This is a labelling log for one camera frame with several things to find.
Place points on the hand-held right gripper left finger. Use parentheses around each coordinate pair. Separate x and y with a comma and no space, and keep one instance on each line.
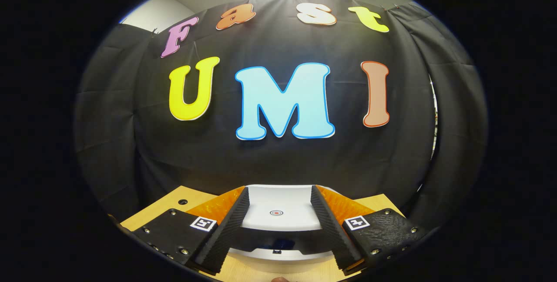
(224,238)

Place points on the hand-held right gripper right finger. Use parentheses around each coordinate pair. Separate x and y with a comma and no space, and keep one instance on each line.
(335,238)

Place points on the white desktop garbage bin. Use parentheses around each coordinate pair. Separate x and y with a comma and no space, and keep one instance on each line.
(278,199)

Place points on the wooden desktop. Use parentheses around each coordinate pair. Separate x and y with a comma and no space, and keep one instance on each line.
(148,216)

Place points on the black backdrop cloth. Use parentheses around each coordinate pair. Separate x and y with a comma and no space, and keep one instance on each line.
(130,151)

